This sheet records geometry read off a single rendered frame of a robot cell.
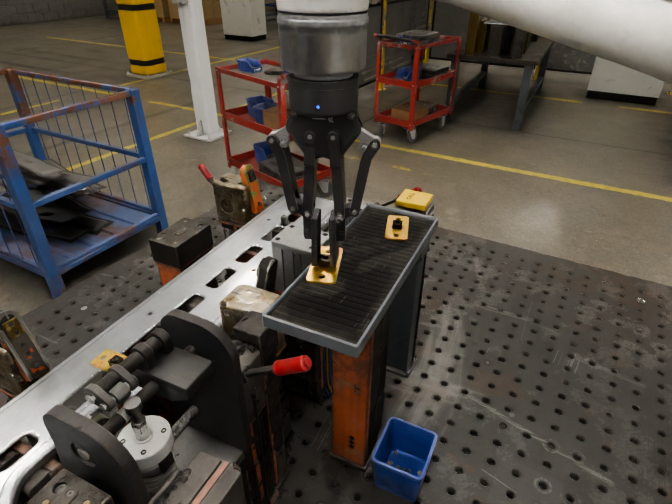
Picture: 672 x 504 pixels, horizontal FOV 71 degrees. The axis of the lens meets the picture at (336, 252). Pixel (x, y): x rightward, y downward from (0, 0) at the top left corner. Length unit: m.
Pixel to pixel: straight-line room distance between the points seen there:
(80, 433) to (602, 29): 0.64
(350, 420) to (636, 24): 0.73
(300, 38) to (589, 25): 0.29
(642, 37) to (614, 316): 1.09
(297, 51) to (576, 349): 1.11
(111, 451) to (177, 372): 0.12
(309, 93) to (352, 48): 0.06
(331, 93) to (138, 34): 7.50
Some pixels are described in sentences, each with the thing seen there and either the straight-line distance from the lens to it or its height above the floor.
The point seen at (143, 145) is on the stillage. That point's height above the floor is 0.64.
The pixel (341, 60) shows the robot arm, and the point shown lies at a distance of 0.48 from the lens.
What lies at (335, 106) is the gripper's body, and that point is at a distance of 0.50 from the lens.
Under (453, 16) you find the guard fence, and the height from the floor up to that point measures 0.78.
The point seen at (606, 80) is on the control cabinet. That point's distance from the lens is 7.12.
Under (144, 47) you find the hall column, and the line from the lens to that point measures 7.98.
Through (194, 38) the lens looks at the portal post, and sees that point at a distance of 4.87.
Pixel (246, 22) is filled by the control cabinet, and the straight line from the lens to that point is 11.17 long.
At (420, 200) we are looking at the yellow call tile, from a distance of 0.94.
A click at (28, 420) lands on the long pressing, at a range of 0.84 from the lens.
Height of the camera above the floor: 1.57
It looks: 32 degrees down
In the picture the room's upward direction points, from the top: straight up
